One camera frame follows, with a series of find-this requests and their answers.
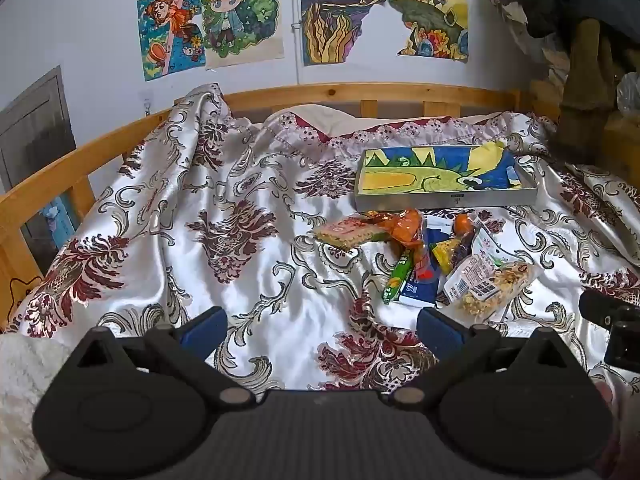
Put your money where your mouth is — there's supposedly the white green snack packet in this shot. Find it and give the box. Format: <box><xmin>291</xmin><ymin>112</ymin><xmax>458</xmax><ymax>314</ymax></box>
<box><xmin>470</xmin><ymin>226</ymin><xmax>512</xmax><ymax>272</ymax></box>

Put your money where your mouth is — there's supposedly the grey panel door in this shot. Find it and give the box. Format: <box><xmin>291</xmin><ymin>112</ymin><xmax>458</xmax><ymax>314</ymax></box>
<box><xmin>0</xmin><ymin>65</ymin><xmax>80</xmax><ymax>256</ymax></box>

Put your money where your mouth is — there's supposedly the orange crinkled snack packet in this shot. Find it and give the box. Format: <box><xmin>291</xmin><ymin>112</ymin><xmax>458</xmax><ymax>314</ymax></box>
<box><xmin>370</xmin><ymin>208</ymin><xmax>426</xmax><ymax>251</ymax></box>

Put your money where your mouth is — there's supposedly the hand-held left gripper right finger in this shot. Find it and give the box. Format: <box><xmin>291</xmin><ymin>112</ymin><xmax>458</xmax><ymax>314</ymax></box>
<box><xmin>387</xmin><ymin>306</ymin><xmax>581</xmax><ymax>408</ymax></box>

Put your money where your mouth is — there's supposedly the seaweed swirl wall poster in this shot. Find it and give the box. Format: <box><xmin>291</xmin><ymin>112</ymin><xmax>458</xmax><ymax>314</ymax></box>
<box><xmin>300</xmin><ymin>0</ymin><xmax>390</xmax><ymax>67</ymax></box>

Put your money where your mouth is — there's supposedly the raw wooden frame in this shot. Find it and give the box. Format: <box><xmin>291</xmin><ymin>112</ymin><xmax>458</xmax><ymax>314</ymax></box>
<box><xmin>530</xmin><ymin>80</ymin><xmax>640</xmax><ymax>176</ymax></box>

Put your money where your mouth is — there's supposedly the white pink label packet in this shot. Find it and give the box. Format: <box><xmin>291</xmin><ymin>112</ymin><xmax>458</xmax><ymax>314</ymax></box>
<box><xmin>442</xmin><ymin>254</ymin><xmax>501</xmax><ymax>305</ymax></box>

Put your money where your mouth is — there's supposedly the cream bed sheet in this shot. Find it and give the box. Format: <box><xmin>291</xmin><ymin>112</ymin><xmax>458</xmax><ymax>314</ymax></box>
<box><xmin>265</xmin><ymin>104</ymin><xmax>501</xmax><ymax>142</ymax></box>

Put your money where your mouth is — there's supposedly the clear plastic bag of clothes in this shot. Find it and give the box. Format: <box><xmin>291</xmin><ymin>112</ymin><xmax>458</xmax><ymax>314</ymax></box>
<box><xmin>615</xmin><ymin>72</ymin><xmax>640</xmax><ymax>117</ymax></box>

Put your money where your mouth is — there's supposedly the white wall pipe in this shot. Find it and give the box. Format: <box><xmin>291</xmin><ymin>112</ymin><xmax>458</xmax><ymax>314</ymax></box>
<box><xmin>292</xmin><ymin>0</ymin><xmax>303</xmax><ymax>86</ymax></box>

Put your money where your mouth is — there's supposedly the red-haired girl wall poster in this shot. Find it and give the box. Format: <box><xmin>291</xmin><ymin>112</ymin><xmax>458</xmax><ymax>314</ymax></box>
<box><xmin>137</xmin><ymin>0</ymin><xmax>207</xmax><ymax>82</ymax></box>

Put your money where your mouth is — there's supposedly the dinosaur drawing tray liner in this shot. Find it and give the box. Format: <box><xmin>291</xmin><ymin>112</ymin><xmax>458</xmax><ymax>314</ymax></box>
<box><xmin>361</xmin><ymin>142</ymin><xmax>523</xmax><ymax>196</ymax></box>

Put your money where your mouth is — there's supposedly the reddish gold snack packet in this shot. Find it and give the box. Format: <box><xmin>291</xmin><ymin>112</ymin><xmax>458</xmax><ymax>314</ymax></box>
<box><xmin>410</xmin><ymin>240</ymin><xmax>438</xmax><ymax>283</ymax></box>

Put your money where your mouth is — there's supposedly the yellow snack packet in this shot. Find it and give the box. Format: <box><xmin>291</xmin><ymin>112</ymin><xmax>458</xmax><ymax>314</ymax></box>
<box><xmin>430</xmin><ymin>239</ymin><xmax>463</xmax><ymax>276</ymax></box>

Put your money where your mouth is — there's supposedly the long dark blue snack packet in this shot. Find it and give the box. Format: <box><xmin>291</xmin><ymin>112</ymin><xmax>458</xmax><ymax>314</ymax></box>
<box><xmin>400</xmin><ymin>217</ymin><xmax>453</xmax><ymax>309</ymax></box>

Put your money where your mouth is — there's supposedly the pink cracker packet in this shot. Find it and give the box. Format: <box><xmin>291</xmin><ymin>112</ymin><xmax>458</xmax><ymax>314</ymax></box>
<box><xmin>312</xmin><ymin>214</ymin><xmax>388</xmax><ymax>252</ymax></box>

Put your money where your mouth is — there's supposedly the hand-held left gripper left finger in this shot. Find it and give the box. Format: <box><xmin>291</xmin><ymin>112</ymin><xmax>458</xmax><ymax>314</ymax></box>
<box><xmin>65</xmin><ymin>306</ymin><xmax>258</xmax><ymax>408</ymax></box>

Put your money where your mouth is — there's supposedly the wooden bed frame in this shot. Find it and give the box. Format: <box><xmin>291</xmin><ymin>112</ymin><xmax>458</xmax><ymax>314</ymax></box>
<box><xmin>0</xmin><ymin>82</ymin><xmax>556</xmax><ymax>331</ymax></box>

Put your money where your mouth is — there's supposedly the clear nut bar packet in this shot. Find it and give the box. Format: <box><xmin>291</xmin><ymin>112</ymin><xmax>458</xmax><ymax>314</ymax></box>
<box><xmin>460</xmin><ymin>261</ymin><xmax>535</xmax><ymax>318</ymax></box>

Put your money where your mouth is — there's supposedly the landscape wall poster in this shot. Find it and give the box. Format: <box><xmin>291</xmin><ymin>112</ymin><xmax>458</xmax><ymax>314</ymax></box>
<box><xmin>385</xmin><ymin>0</ymin><xmax>471</xmax><ymax>63</ymax></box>

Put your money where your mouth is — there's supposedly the floral satin blanket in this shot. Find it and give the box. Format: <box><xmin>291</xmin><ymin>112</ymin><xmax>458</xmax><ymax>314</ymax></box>
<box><xmin>5</xmin><ymin>82</ymin><xmax>640</xmax><ymax>411</ymax></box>

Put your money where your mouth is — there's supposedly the green corn snack packet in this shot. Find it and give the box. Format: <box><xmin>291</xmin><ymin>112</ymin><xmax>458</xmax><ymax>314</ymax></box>
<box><xmin>382</xmin><ymin>249</ymin><xmax>416</xmax><ymax>306</ymax></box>

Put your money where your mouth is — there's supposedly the blond figure wall poster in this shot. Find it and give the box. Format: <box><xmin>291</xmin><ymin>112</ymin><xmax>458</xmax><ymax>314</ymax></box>
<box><xmin>200</xmin><ymin>0</ymin><xmax>286</xmax><ymax>71</ymax></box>

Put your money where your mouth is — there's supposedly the brown suede boot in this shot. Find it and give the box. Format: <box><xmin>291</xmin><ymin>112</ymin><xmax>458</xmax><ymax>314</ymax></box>
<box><xmin>597</xmin><ymin>35</ymin><xmax>627</xmax><ymax>111</ymax></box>
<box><xmin>555</xmin><ymin>17</ymin><xmax>618</xmax><ymax>166</ymax></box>

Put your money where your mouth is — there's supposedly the white fleece blanket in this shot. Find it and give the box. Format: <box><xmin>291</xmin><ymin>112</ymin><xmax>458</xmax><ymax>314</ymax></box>
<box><xmin>0</xmin><ymin>332</ymin><xmax>71</xmax><ymax>480</ymax></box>

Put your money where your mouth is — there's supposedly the metal tray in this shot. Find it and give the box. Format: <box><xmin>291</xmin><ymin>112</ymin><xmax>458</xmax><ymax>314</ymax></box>
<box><xmin>354</xmin><ymin>141</ymin><xmax>541</xmax><ymax>213</ymax></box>

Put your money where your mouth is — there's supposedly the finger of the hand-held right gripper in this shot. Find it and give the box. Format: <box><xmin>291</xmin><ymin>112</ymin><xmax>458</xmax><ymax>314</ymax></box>
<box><xmin>579</xmin><ymin>287</ymin><xmax>640</xmax><ymax>332</ymax></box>
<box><xmin>604</xmin><ymin>319</ymin><xmax>640</xmax><ymax>372</ymax></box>

